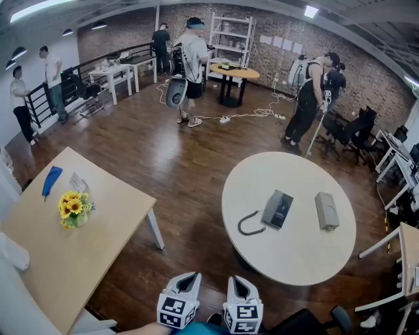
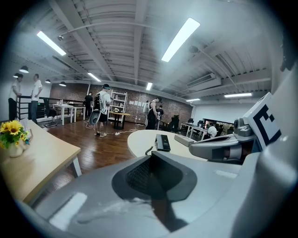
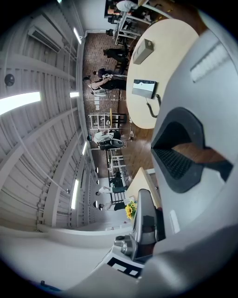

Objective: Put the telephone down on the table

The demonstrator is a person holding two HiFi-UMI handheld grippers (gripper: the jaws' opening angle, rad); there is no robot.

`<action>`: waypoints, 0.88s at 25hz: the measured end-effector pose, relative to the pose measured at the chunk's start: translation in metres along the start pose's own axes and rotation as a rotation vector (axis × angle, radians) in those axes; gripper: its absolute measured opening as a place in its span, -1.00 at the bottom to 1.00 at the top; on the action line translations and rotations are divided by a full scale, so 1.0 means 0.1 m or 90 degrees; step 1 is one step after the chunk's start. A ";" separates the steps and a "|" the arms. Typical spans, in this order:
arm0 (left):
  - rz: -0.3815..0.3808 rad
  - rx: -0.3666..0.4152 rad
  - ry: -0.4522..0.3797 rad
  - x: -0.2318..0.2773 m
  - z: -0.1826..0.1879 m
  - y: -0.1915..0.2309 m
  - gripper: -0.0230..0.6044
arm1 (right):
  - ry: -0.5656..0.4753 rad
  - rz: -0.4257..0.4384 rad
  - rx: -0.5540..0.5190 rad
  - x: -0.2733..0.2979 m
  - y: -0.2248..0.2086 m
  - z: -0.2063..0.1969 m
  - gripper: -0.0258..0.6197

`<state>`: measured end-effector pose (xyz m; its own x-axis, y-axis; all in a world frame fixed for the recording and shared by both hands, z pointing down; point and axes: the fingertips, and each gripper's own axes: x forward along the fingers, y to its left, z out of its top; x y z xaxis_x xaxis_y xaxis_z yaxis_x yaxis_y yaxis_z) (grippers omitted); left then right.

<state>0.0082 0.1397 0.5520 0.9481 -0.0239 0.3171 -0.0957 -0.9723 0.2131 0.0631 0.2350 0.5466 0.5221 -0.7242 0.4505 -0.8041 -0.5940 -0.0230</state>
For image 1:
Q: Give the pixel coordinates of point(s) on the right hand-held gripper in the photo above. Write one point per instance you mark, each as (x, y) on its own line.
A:
(244, 315)

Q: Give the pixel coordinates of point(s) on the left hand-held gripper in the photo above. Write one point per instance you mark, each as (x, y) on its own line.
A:
(178, 309)

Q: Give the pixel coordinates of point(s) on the person's left forearm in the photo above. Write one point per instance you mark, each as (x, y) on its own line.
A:
(147, 329)

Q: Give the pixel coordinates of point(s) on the person's black shoe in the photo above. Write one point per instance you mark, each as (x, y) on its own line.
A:
(215, 319)

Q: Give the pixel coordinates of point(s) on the person's teal shirt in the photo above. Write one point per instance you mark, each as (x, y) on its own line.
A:
(203, 329)

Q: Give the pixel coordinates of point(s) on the black office chair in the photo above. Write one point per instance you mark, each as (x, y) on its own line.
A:
(301, 324)
(363, 127)
(334, 129)

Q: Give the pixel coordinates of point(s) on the round white table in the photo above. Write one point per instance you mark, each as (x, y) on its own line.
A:
(294, 258)

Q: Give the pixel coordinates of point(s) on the rectangular wooden table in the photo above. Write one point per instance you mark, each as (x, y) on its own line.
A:
(98, 235)

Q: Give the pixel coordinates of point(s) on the grey speaker box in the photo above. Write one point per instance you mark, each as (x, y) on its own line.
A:
(325, 211)

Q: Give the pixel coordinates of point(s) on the sunflower bouquet in vase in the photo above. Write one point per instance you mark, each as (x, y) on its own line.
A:
(74, 207)

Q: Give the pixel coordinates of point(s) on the white paper card stand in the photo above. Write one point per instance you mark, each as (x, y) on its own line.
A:
(78, 182)

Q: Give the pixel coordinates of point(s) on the white kettle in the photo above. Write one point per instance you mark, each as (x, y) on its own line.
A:
(13, 253)

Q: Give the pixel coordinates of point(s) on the blue cloth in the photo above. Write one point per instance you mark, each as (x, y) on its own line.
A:
(50, 181)

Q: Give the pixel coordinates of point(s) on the white power strip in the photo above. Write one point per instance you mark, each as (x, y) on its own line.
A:
(224, 120)
(280, 116)

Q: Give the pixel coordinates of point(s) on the white flat mop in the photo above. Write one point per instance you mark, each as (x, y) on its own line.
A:
(316, 134)

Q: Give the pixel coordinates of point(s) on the grey oval shell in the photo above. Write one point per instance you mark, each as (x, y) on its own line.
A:
(176, 91)

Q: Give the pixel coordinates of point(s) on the white office desk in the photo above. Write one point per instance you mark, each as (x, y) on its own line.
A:
(397, 153)

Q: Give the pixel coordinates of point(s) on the black monitor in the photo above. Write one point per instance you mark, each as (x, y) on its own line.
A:
(401, 133)
(414, 153)

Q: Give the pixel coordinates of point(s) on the black sled chair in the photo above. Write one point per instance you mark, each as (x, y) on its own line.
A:
(86, 90)

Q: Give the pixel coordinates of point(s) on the round wooden table black base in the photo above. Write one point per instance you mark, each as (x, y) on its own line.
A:
(234, 72)

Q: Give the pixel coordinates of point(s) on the white rectangular table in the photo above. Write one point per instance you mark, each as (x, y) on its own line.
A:
(109, 70)

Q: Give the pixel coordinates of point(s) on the black backpack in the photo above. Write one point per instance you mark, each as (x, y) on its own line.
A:
(178, 60)

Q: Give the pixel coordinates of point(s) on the white backpack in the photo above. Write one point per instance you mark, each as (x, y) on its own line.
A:
(297, 72)

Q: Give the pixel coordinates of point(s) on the black-top white table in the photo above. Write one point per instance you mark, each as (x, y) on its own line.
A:
(140, 60)

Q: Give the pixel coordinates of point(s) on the black metal chair rack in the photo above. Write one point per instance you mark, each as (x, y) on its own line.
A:
(39, 98)

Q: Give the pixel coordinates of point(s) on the white paper sheet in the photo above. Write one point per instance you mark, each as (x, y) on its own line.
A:
(287, 44)
(266, 39)
(278, 42)
(297, 48)

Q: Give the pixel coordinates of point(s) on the white shelf rack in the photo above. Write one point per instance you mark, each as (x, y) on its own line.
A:
(234, 32)

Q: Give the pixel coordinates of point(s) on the black pendant lamp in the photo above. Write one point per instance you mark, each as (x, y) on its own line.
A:
(10, 64)
(99, 25)
(67, 32)
(19, 53)

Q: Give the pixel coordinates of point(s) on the square ceiling light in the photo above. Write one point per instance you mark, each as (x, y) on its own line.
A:
(311, 11)

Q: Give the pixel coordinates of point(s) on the long ceiling tube light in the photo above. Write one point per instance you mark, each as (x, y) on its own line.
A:
(36, 10)

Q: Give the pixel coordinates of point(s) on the wooden desk white frame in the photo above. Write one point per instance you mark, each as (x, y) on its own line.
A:
(410, 255)

